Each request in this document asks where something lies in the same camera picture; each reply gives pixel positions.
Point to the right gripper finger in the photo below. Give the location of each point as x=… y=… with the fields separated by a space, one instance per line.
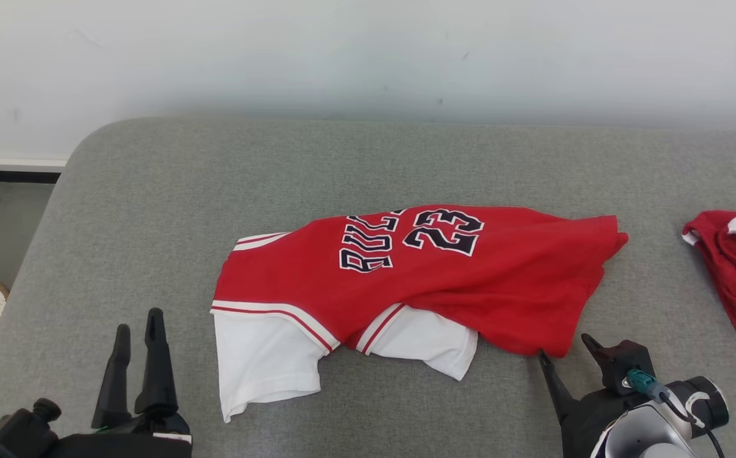
x=558 y=394
x=595 y=348

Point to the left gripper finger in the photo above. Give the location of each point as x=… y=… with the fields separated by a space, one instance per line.
x=156 y=375
x=115 y=388

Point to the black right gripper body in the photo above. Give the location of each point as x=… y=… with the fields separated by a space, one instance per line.
x=587 y=423

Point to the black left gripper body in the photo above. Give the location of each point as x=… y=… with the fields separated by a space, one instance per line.
x=126 y=442

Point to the red basketball jersey white sleeves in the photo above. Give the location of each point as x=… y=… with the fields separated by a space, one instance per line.
x=469 y=280

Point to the white grey robot right arm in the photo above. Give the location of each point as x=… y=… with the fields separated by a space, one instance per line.
x=654 y=426

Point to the white skirting board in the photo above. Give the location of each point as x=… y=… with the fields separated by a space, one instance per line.
x=11 y=164

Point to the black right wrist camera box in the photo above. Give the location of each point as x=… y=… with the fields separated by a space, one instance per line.
x=628 y=359

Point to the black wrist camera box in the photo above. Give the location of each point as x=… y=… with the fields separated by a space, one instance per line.
x=628 y=359
x=14 y=432

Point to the teal right camera connector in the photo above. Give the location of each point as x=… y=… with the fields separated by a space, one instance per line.
x=646 y=383

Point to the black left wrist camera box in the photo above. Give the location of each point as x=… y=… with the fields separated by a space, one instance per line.
x=14 y=432

